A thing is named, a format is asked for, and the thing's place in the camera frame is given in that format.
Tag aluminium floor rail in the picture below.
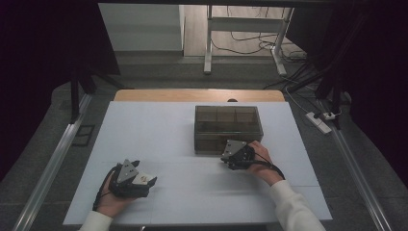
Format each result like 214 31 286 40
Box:
12 93 93 231
316 99 395 231

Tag person's left hand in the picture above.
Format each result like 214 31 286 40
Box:
93 177 137 219

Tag black metal stand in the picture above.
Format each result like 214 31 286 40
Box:
68 62 126 125
287 62 345 131

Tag wooden table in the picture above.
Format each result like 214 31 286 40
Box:
114 89 287 103

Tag small white packet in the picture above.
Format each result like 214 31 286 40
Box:
133 171 156 187

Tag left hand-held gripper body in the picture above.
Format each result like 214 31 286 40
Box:
108 159 151 199

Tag black floor cables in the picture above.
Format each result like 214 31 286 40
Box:
210 6 319 90

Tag smoky transparent storage box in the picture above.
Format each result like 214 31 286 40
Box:
193 105 265 156

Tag white desk frame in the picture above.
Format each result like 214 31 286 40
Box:
203 4 295 77

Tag dark curtain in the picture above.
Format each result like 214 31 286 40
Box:
0 0 121 184
285 0 408 181

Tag white table cover board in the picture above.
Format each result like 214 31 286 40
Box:
62 100 334 226

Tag white floor cable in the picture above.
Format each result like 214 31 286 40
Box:
284 87 310 115

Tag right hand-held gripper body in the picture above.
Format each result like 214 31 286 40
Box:
222 139 257 170

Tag white power strip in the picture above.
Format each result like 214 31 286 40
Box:
304 111 333 135

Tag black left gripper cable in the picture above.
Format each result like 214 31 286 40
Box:
91 165 119 212

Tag person's right hand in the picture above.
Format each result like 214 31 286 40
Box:
245 140 286 188

